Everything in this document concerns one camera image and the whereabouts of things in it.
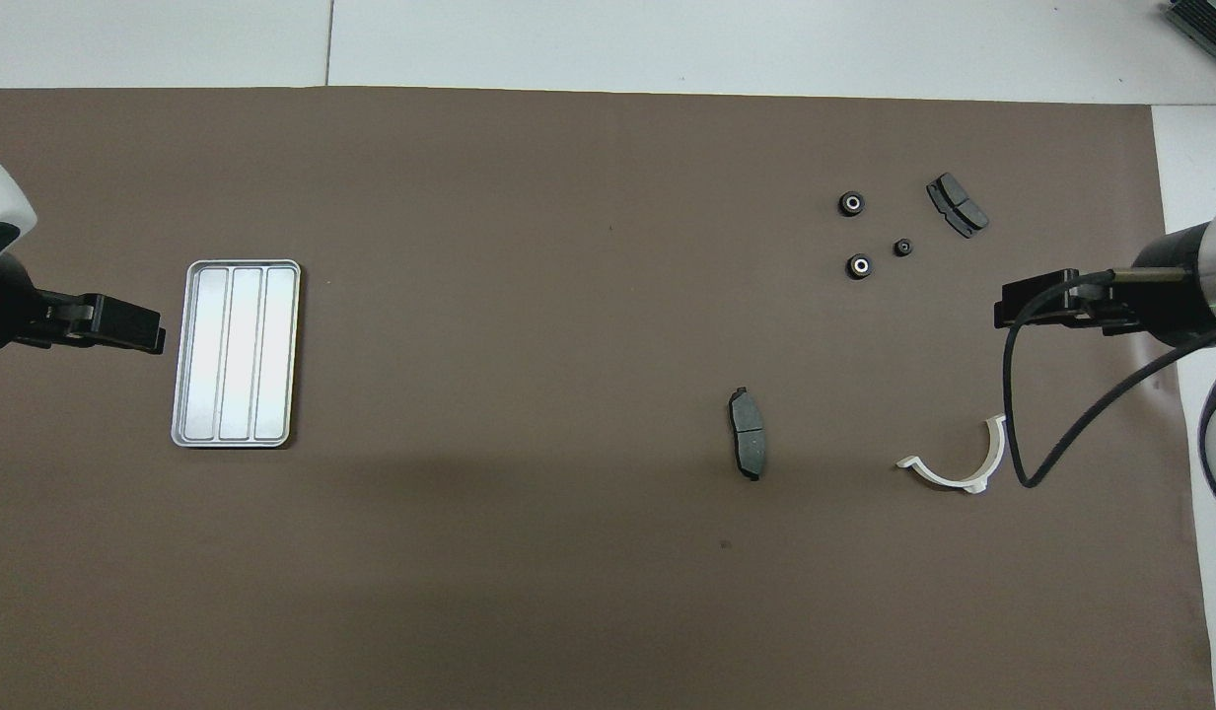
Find white curved plastic bracket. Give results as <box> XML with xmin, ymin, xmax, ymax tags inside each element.
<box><xmin>895</xmin><ymin>414</ymin><xmax>1008</xmax><ymax>494</ymax></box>

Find silver metal tray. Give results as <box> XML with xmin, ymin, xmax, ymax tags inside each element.
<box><xmin>171</xmin><ymin>259</ymin><xmax>303</xmax><ymax>450</ymax></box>

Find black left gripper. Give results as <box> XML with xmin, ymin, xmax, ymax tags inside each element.
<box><xmin>0</xmin><ymin>253</ymin><xmax>167</xmax><ymax>358</ymax></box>

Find long dark brake pad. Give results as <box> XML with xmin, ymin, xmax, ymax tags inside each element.
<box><xmin>728</xmin><ymin>386</ymin><xmax>767</xmax><ymax>482</ymax></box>

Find short dark brake pad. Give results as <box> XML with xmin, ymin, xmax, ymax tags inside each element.
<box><xmin>926</xmin><ymin>173</ymin><xmax>990</xmax><ymax>240</ymax></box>

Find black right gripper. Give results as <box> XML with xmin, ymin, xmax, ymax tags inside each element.
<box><xmin>995</xmin><ymin>225</ymin><xmax>1215</xmax><ymax>348</ymax></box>

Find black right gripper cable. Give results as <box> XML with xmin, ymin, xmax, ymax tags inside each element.
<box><xmin>1002</xmin><ymin>268</ymin><xmax>1216</xmax><ymax>489</ymax></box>

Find grey ribbed device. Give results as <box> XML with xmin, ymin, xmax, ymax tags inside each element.
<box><xmin>1165</xmin><ymin>0</ymin><xmax>1216</xmax><ymax>65</ymax></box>

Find brown paper table mat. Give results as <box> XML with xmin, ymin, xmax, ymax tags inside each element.
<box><xmin>0</xmin><ymin>87</ymin><xmax>1216</xmax><ymax>710</ymax></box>

